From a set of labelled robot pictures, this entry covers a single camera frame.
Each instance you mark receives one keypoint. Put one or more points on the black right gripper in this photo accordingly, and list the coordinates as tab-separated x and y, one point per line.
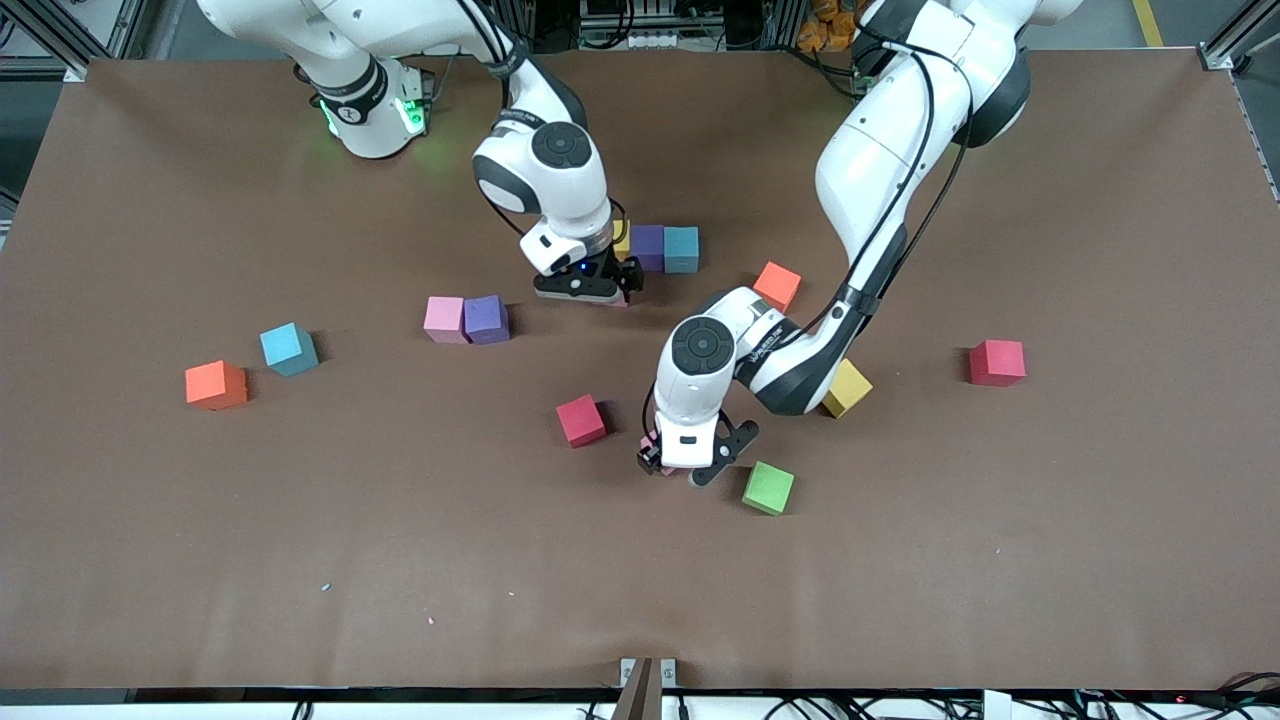
612	267

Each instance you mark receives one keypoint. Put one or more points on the purple foam cube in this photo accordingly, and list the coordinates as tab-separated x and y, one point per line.
649	248
487	319

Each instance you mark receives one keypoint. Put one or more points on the yellow foam cube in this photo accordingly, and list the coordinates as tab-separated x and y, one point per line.
623	240
853	388

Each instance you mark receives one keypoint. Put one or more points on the blue foam cube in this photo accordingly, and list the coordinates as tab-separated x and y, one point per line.
682	249
288	349

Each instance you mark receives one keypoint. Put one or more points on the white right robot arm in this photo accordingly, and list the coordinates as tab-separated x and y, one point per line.
545	160

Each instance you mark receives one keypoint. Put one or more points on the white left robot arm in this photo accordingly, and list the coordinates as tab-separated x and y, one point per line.
880	150

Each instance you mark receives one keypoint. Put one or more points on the green foam cube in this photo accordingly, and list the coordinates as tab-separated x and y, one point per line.
768	487

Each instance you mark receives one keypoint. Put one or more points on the red foam cube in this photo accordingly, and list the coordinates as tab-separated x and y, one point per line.
997	362
581	419

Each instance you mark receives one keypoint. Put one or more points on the brown table cover sheet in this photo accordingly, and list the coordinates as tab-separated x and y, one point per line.
640	580

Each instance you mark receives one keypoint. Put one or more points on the orange foam cube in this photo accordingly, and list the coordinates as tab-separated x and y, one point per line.
216	385
778	283

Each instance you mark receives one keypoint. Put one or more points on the white power strip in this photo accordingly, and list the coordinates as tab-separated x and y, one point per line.
640	40

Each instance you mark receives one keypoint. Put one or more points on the orange packaged items pile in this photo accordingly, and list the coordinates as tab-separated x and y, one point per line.
825	28

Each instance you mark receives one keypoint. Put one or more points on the white box under table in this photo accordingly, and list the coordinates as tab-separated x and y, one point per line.
997	705

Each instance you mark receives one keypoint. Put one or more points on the grey metal table bracket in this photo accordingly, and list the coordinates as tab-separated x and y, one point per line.
648	690

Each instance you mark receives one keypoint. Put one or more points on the aluminium frame profile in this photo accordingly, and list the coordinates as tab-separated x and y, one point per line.
60	45
1225	48

